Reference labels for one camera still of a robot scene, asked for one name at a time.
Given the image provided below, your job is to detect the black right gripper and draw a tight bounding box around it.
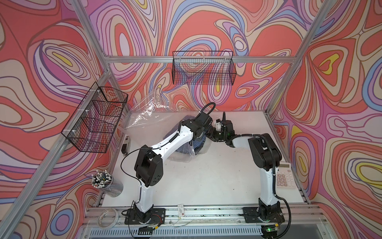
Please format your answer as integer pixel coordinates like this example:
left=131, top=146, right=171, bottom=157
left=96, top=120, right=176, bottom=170
left=204, top=127, right=227, bottom=142

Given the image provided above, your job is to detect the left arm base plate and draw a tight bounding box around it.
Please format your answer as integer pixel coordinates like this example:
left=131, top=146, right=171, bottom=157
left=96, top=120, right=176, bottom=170
left=121, top=207, right=166, bottom=226

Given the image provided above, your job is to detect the black wire basket left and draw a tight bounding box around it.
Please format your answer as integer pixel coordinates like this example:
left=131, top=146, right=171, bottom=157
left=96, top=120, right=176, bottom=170
left=61, top=83, right=128, bottom=153

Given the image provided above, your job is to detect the pink white calculator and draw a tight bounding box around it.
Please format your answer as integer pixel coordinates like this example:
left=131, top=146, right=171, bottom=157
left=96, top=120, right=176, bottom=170
left=276, top=162, right=297, bottom=189

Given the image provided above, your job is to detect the clear cup of pens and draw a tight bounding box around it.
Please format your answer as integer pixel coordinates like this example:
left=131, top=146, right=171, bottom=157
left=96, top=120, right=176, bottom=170
left=91, top=170, right=123, bottom=198

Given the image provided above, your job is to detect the black wire basket back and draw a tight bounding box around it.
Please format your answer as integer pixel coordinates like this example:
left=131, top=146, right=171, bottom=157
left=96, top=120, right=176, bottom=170
left=172, top=50, right=237, bottom=86

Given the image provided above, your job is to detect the aluminium frame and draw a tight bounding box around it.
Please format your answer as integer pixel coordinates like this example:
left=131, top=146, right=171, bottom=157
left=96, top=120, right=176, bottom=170
left=1, top=1, right=322, bottom=220

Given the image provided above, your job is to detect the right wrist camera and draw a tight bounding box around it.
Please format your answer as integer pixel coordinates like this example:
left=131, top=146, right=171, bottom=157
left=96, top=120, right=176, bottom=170
left=215, top=112, right=235, bottom=137

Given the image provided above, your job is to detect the black wire basket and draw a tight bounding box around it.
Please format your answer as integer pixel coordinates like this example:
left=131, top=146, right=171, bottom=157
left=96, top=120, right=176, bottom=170
left=61, top=83, right=128, bottom=153
left=172, top=50, right=237, bottom=86

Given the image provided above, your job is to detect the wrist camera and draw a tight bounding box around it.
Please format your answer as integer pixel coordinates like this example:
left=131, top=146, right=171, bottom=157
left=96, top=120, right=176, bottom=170
left=215, top=112, right=235, bottom=137
left=196, top=102, right=216, bottom=126

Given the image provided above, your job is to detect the clear tape roll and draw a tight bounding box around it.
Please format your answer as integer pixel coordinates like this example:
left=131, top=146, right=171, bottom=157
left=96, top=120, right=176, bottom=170
left=97, top=209, right=119, bottom=230

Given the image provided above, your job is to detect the small white cardboard box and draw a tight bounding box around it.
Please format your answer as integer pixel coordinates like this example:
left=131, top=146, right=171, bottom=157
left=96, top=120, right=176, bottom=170
left=177, top=204, right=185, bottom=218

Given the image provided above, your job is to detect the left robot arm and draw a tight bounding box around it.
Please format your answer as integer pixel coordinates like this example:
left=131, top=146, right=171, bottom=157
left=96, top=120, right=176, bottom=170
left=134, top=118, right=212, bottom=214

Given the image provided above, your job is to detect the aluminium front rail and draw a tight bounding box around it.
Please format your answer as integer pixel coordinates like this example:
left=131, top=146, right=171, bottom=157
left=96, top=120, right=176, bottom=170
left=75, top=204, right=336, bottom=239

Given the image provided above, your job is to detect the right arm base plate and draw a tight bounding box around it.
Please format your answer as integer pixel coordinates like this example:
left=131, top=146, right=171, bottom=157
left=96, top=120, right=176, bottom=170
left=240, top=206, right=285, bottom=224

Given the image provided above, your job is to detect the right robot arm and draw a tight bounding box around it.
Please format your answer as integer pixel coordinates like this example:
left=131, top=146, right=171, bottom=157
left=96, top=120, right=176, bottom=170
left=207, top=128, right=282, bottom=207

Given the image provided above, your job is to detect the blue checked shirt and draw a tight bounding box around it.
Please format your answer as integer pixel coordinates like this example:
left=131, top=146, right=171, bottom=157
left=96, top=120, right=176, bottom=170
left=175, top=115, right=207, bottom=155

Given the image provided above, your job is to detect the clear plastic vacuum bag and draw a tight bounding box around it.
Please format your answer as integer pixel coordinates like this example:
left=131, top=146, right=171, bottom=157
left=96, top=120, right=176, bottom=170
left=123, top=93, right=212, bottom=163

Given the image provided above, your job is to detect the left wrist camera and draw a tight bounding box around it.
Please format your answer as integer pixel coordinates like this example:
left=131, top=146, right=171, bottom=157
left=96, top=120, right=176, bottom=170
left=196, top=102, right=216, bottom=126

